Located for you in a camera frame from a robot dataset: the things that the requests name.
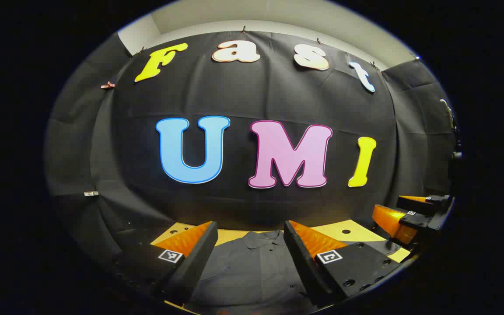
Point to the black backdrop cloth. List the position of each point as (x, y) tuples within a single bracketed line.
[(243, 96)]

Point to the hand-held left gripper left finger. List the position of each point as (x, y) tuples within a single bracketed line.
[(197, 262)]

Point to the grey button-up shirt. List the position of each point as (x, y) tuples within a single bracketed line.
[(252, 271)]

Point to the small white clip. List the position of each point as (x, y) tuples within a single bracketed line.
[(90, 193)]

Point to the small orange clip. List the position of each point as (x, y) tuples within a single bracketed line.
[(108, 85)]

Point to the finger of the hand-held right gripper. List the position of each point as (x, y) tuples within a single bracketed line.
[(416, 220), (427, 204)]

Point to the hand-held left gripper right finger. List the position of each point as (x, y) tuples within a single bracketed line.
[(302, 262)]

